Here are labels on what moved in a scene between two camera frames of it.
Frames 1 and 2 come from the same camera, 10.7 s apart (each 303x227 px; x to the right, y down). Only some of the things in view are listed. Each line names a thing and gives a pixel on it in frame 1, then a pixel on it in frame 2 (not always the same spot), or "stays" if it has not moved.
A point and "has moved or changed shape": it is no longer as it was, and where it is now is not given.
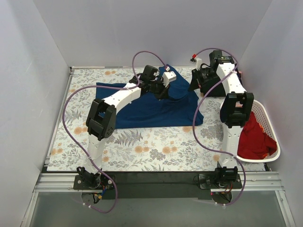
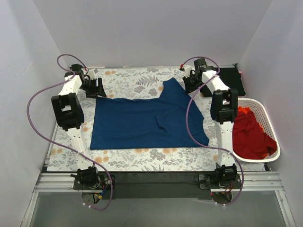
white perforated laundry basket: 267,126 stays
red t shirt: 253,143 stays
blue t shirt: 177,109 has moved or changed shape
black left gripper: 160,89 to 95,87
